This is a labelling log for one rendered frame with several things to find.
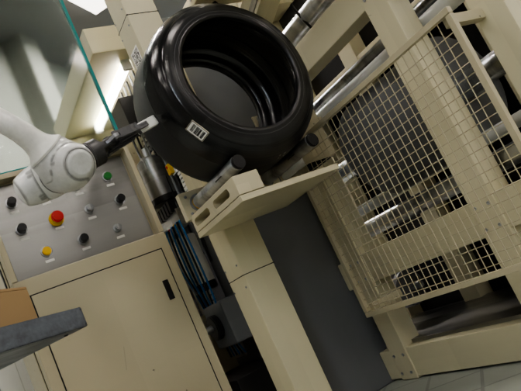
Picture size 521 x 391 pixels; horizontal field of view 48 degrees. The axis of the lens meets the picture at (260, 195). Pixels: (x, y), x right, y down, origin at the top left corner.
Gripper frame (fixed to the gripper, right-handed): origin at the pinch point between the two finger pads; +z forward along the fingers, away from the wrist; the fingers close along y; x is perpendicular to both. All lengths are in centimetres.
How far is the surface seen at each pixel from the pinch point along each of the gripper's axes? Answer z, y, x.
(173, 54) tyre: 14.6, -11.7, -11.1
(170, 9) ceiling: 406, 486, -260
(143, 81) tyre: 7.2, -1.7, -11.3
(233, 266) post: 11, 30, 49
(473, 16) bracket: 67, -59, 33
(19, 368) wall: -14, 420, 19
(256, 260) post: 17, 26, 52
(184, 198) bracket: 7.7, 24.0, 21.4
